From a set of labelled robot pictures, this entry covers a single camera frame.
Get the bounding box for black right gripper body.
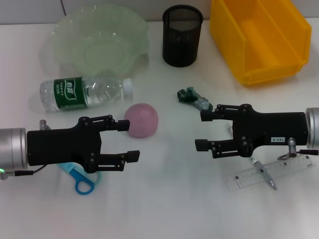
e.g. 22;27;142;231
231;104;307;158

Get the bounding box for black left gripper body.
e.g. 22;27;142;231
26;116;104;173

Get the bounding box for pink peach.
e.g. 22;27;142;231
124;103;160;139

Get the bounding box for green plastic wrapper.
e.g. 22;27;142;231
176;86;213;111

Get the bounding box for blue scissors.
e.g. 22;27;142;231
56;161;103;195

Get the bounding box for green label water bottle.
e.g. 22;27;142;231
39;76;134;113

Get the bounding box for transparent plastic ruler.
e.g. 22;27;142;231
228;154;315;190

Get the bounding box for clear ballpoint pen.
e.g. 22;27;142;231
226;122;278;191

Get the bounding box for black mesh pen holder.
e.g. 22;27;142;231
162;5;204;67

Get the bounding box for green glass fruit plate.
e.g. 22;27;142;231
39;4;150;83

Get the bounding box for yellow plastic bin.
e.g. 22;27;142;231
208;0;312;87

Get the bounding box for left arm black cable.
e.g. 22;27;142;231
14;164;49;175

